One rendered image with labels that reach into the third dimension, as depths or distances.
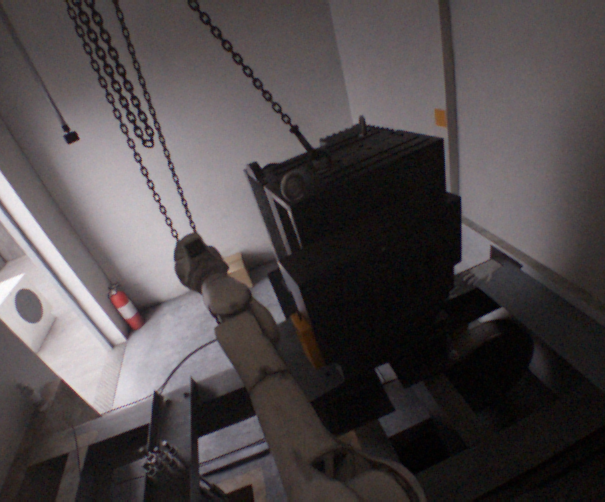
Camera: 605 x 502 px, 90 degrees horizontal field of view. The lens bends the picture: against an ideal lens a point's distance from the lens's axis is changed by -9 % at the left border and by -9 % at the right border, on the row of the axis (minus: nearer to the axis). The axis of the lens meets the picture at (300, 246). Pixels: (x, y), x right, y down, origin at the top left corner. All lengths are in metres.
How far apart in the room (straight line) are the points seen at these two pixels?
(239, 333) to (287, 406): 0.12
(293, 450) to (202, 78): 2.92
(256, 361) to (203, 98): 2.79
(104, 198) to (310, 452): 3.17
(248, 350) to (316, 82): 2.94
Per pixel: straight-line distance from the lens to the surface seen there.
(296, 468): 0.39
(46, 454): 2.20
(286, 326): 1.52
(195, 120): 3.12
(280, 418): 0.42
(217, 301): 0.53
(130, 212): 3.40
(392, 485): 0.38
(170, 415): 1.81
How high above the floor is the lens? 1.94
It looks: 32 degrees down
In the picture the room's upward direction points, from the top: 18 degrees counter-clockwise
